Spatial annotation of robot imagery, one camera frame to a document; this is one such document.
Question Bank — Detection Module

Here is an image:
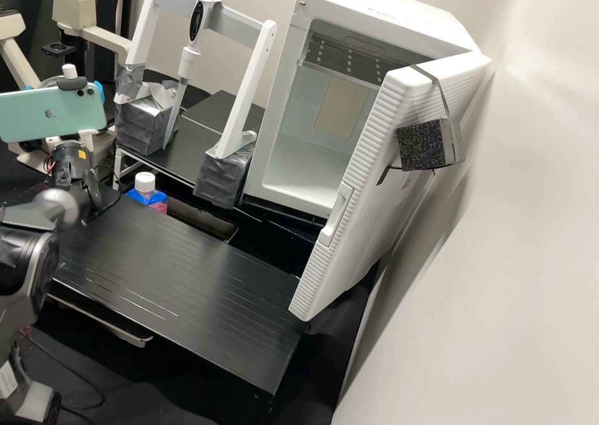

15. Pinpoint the grey taped block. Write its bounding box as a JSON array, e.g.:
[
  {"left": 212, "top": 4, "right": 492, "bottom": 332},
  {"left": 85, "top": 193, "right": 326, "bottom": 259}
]
[
  {"left": 193, "top": 144, "right": 256, "bottom": 209},
  {"left": 114, "top": 95, "right": 181, "bottom": 157}
]

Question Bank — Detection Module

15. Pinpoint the cream microscope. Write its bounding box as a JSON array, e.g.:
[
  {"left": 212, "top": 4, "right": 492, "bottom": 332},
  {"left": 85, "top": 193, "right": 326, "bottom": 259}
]
[{"left": 0, "top": 0, "right": 135, "bottom": 169}]

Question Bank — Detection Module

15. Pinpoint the white-capped bottle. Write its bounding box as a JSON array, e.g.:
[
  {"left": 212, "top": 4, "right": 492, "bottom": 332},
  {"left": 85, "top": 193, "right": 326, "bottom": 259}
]
[{"left": 133, "top": 172, "right": 168, "bottom": 213}]

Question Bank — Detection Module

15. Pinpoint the black platform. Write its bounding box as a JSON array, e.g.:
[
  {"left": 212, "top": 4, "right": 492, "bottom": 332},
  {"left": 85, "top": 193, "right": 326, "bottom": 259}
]
[
  {"left": 112, "top": 87, "right": 270, "bottom": 199},
  {"left": 44, "top": 195, "right": 312, "bottom": 405}
]

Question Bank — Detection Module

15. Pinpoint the pipette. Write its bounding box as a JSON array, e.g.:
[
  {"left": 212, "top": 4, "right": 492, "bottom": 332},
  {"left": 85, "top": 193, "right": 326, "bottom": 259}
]
[{"left": 163, "top": 0, "right": 221, "bottom": 150}]

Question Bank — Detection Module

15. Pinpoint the white pipette stand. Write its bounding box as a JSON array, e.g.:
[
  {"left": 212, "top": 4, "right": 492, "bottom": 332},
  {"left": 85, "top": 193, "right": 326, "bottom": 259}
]
[{"left": 114, "top": 0, "right": 278, "bottom": 160}]

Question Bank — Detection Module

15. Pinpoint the white incubator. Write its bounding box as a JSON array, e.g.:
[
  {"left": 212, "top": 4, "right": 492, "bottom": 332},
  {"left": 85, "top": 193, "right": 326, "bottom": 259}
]
[{"left": 241, "top": 0, "right": 492, "bottom": 220}]

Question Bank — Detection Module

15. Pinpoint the incubator door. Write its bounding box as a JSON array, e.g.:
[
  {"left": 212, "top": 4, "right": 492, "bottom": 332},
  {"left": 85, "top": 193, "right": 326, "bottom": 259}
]
[{"left": 288, "top": 59, "right": 492, "bottom": 323}]

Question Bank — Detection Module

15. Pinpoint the right wrist camera phone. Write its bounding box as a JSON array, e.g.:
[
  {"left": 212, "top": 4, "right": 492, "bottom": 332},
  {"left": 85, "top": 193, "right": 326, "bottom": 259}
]
[{"left": 0, "top": 63, "right": 109, "bottom": 152}]

